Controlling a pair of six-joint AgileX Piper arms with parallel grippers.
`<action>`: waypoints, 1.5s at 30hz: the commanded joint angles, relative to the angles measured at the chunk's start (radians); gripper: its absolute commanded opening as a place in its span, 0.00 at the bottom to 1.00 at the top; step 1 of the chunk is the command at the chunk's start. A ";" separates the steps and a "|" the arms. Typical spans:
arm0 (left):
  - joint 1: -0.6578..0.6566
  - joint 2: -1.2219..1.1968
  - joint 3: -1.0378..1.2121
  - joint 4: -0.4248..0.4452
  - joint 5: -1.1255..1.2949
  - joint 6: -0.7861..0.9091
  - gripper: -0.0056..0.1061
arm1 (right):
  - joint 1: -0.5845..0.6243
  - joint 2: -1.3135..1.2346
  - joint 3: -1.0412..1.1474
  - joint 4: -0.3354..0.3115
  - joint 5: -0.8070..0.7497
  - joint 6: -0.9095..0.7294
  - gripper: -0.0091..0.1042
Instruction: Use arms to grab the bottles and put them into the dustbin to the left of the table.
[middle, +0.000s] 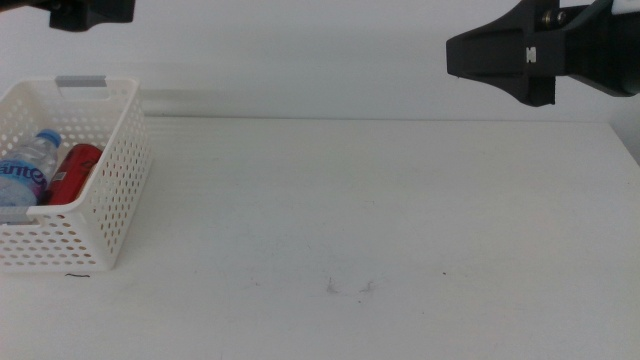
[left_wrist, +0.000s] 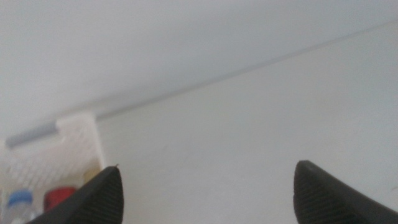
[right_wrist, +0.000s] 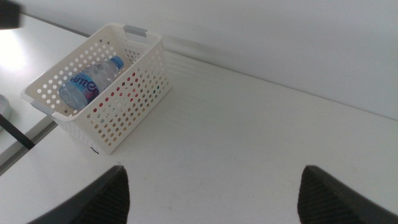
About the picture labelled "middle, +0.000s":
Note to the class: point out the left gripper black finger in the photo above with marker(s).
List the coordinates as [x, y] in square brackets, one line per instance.
[90, 12]

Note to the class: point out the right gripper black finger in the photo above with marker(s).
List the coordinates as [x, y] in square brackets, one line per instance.
[495, 55]

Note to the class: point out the red soda can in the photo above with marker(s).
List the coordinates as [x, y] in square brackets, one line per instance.
[72, 175]

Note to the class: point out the blue cap water bottle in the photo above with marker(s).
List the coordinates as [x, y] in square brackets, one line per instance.
[25, 175]

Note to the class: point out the white perforated plastic basket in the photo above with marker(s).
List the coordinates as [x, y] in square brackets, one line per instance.
[55, 210]

